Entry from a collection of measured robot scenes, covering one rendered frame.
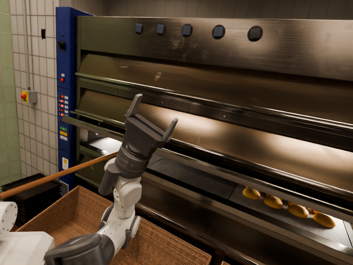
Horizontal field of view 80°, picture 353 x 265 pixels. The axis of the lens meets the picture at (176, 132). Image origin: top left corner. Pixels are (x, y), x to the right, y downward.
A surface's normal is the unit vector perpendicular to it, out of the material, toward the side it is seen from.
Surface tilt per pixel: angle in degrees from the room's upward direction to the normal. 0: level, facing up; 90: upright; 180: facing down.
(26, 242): 0
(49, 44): 90
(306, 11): 90
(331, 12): 90
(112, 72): 70
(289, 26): 90
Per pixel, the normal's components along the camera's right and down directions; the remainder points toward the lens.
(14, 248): 0.13, -0.95
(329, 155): -0.40, -0.16
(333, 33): -0.48, 0.18
